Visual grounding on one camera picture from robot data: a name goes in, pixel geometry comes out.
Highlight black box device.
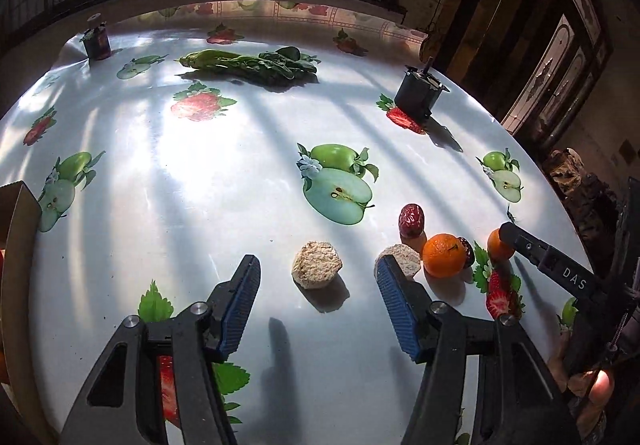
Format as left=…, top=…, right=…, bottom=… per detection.
left=394, top=57, right=450, bottom=124

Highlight dark glass jar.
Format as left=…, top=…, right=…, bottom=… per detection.
left=81, top=14, right=112, bottom=61

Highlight small orange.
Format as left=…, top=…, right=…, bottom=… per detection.
left=487, top=227, right=516, bottom=261

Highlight person's right hand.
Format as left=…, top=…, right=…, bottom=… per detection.
left=547, top=356, right=617, bottom=445

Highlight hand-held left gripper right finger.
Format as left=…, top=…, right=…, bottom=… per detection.
left=375, top=256, right=583, bottom=445

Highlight large orange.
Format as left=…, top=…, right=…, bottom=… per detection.
left=422, top=233, right=467, bottom=279

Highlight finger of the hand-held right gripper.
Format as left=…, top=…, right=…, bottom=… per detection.
left=499, top=222, right=608, bottom=312

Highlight beige fibrous chunk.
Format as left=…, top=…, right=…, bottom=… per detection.
left=291, top=240, right=345, bottom=291
left=374, top=243, right=422, bottom=279

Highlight green leafy vegetables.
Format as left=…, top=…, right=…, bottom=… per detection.
left=177, top=46, right=320, bottom=81

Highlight small red date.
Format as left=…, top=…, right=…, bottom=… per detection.
left=398, top=204, right=426, bottom=239

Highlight wooden door with glass panels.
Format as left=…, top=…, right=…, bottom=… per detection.
left=500, top=0, right=613, bottom=151

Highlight wooden box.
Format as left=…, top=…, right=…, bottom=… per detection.
left=0, top=181, right=57, bottom=445

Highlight brown lumpy object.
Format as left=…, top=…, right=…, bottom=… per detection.
left=542, top=148, right=587, bottom=200

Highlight dark red date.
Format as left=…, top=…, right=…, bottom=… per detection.
left=457, top=237, right=476, bottom=269

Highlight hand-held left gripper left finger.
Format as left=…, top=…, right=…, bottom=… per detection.
left=60, top=254, right=262, bottom=445

